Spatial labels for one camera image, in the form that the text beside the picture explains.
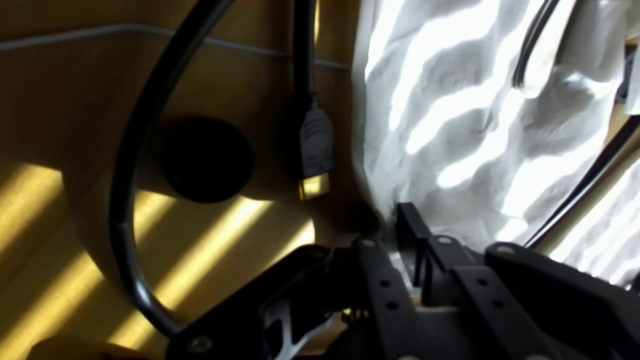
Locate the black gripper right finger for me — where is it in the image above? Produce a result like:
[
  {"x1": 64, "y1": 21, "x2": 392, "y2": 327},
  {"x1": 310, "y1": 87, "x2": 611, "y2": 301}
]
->
[{"x1": 395, "y1": 200, "x2": 640, "y2": 360}]

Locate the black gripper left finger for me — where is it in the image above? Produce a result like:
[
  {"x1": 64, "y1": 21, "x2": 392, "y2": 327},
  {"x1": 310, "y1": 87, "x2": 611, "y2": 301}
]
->
[{"x1": 167, "y1": 234, "x2": 433, "y2": 360}]

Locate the white tissue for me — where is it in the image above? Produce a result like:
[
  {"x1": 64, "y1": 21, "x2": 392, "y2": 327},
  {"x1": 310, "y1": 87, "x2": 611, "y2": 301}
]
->
[{"x1": 351, "y1": 0, "x2": 640, "y2": 289}]

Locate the black looped cable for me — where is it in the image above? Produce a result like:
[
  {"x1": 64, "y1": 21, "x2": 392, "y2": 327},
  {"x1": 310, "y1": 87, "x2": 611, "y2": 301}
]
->
[{"x1": 108, "y1": 0, "x2": 640, "y2": 339}]

